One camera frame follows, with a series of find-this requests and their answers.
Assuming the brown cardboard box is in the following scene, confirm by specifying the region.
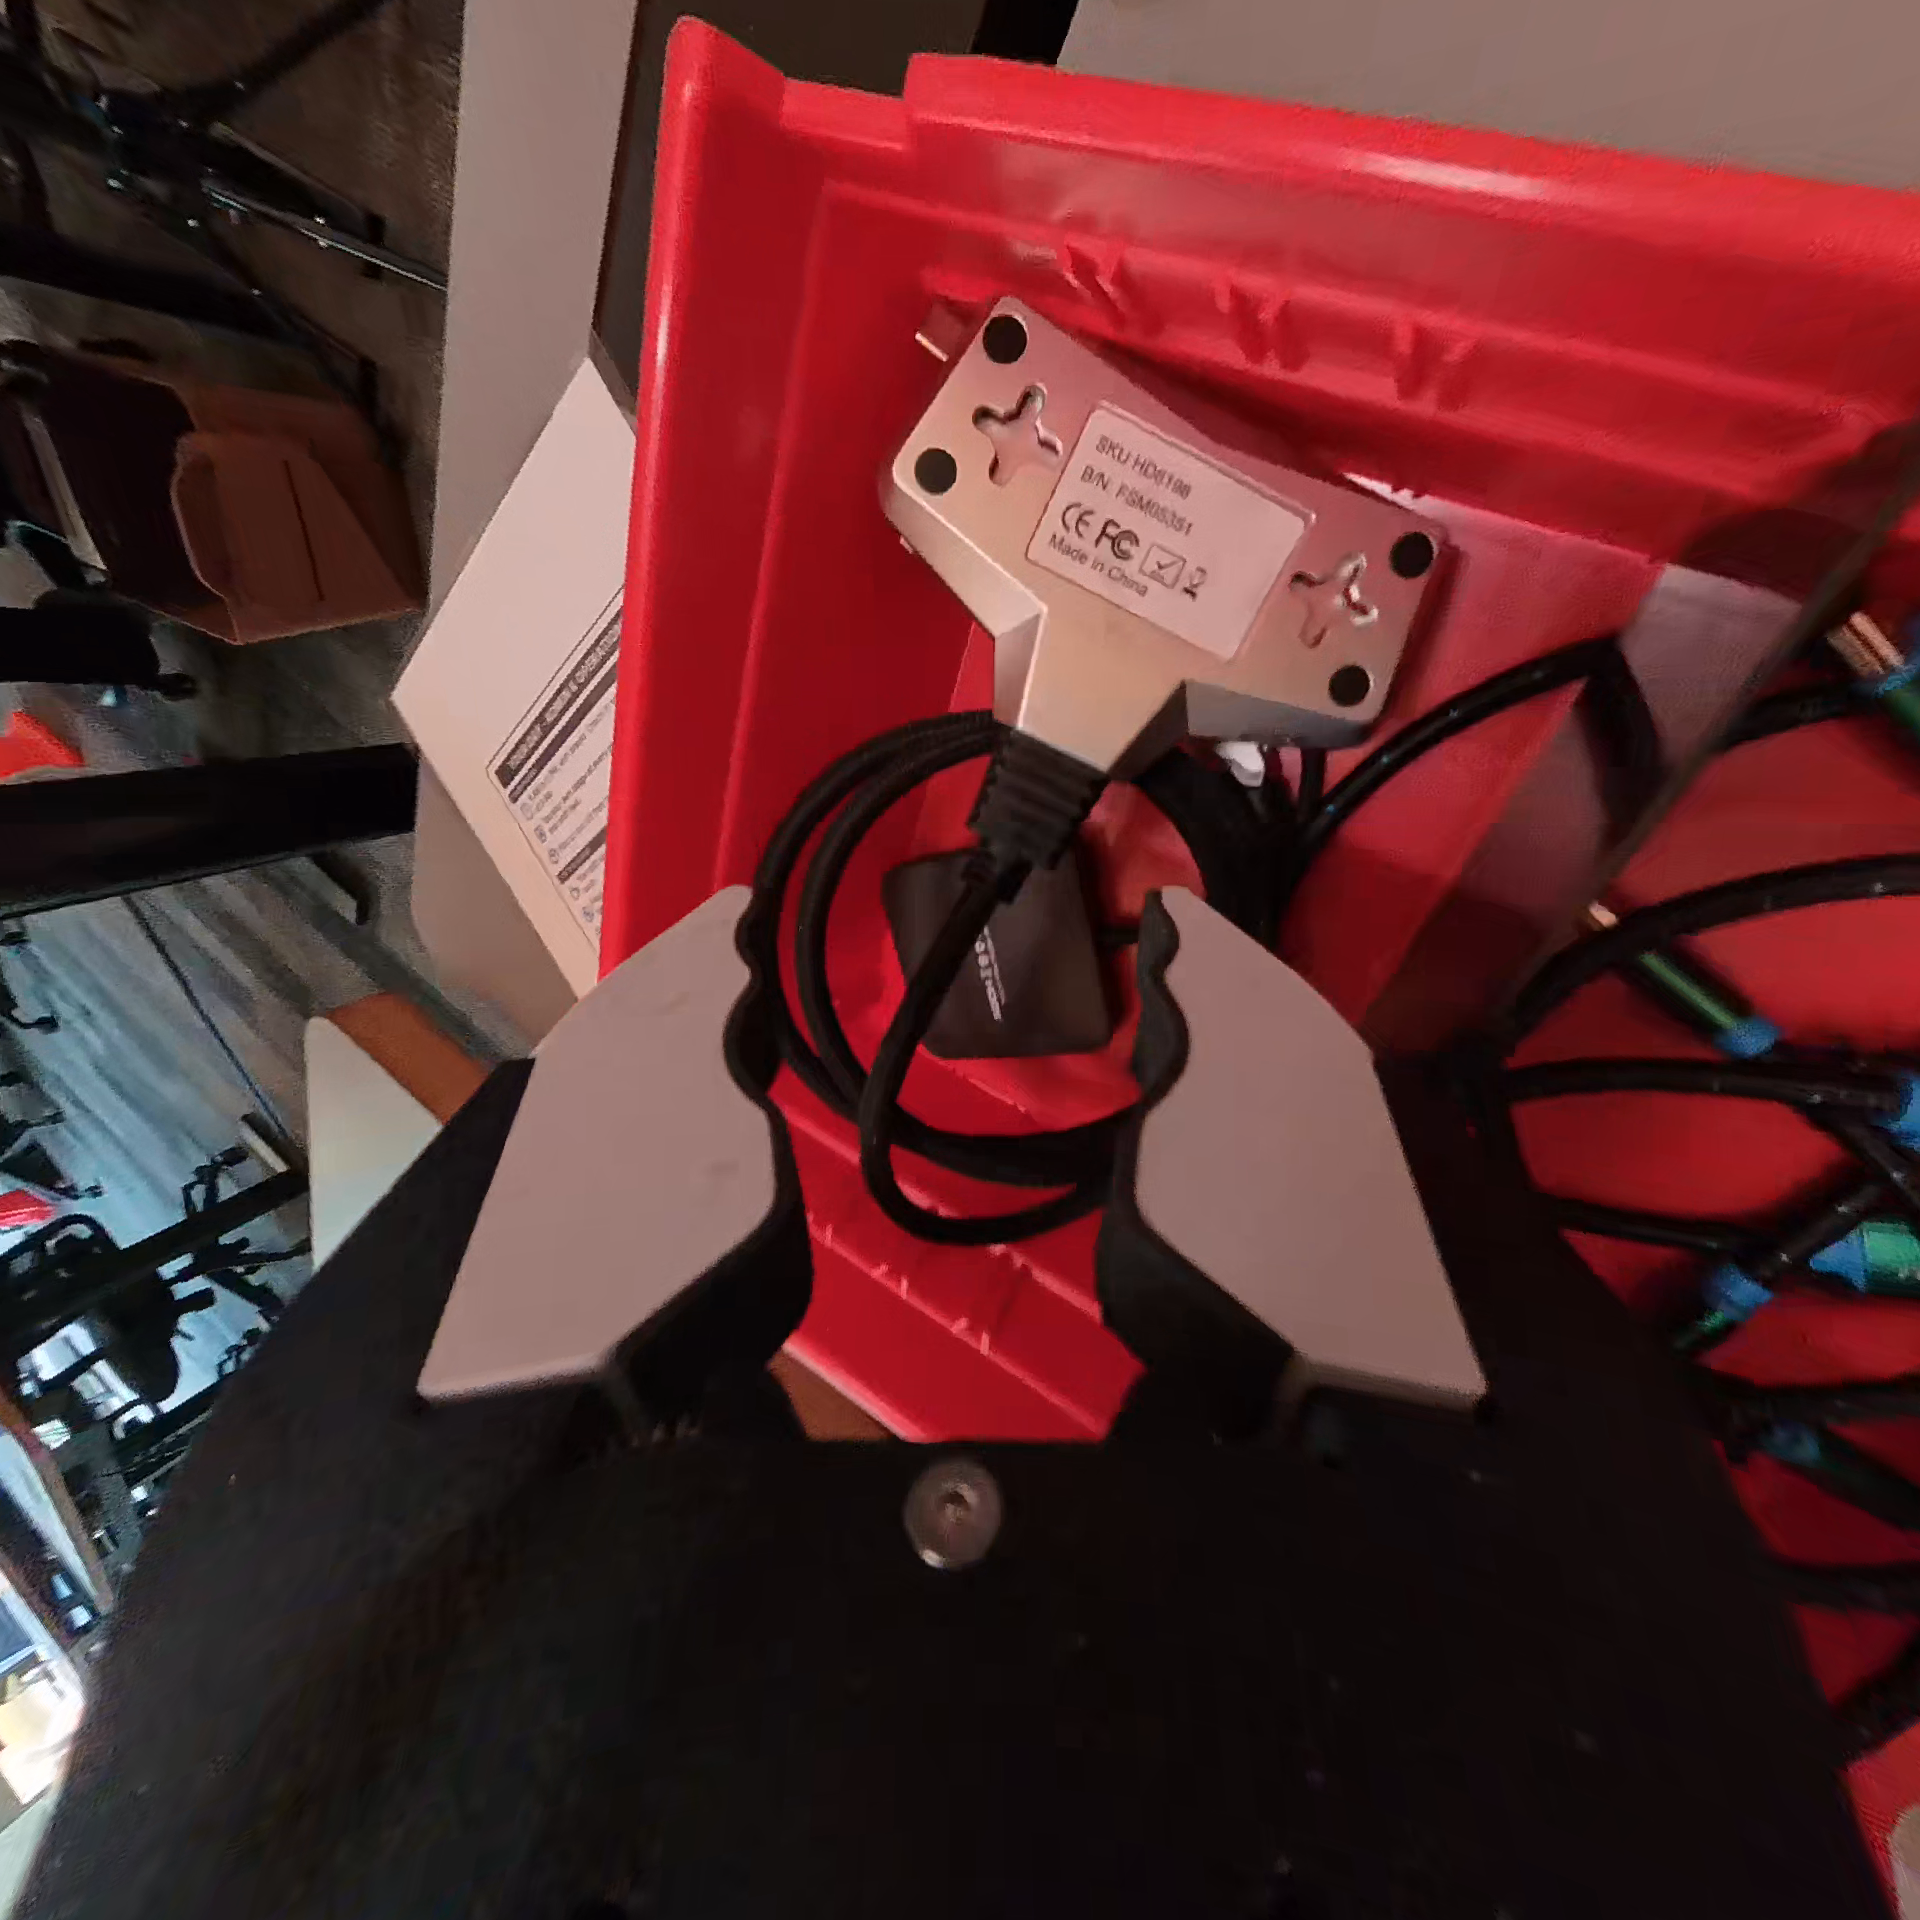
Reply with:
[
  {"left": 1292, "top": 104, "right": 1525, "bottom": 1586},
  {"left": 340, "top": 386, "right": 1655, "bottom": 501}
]
[{"left": 0, "top": 336, "right": 423, "bottom": 646}]

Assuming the black pole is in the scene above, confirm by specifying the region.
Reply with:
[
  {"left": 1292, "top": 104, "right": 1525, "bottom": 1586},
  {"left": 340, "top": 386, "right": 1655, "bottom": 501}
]
[{"left": 0, "top": 742, "right": 423, "bottom": 921}]

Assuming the black office chair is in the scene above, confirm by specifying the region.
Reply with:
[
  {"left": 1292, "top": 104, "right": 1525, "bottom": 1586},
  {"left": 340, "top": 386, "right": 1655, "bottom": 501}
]
[{"left": 0, "top": 1154, "right": 309, "bottom": 1441}]

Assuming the black adapter with cable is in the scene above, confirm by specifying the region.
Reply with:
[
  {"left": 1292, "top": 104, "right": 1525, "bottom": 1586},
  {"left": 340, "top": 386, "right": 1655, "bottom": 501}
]
[{"left": 881, "top": 853, "right": 1123, "bottom": 1070}]

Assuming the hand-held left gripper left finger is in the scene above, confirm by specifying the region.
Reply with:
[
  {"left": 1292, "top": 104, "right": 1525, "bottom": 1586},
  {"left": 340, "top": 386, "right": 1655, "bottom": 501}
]
[{"left": 415, "top": 882, "right": 818, "bottom": 1433}]

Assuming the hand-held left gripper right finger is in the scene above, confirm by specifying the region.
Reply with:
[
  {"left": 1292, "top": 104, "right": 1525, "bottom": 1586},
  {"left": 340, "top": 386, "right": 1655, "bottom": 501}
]
[{"left": 1093, "top": 886, "right": 1490, "bottom": 1433}]

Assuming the white paper sheet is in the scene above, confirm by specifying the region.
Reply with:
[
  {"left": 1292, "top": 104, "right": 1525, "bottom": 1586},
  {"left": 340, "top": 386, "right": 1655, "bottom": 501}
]
[{"left": 391, "top": 355, "right": 644, "bottom": 1003}]

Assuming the silver splitter hub with cable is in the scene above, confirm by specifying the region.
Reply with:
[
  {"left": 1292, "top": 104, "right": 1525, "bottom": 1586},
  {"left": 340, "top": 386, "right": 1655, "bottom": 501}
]
[{"left": 748, "top": 294, "right": 1451, "bottom": 1247}]

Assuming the white stand base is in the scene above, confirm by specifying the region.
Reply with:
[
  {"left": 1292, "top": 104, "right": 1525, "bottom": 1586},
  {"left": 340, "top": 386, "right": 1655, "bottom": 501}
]
[{"left": 303, "top": 1017, "right": 449, "bottom": 1273}]

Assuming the red plastic bin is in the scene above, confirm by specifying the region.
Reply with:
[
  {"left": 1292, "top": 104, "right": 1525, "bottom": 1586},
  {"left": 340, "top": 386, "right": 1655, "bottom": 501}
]
[{"left": 599, "top": 15, "right": 1920, "bottom": 1920}]

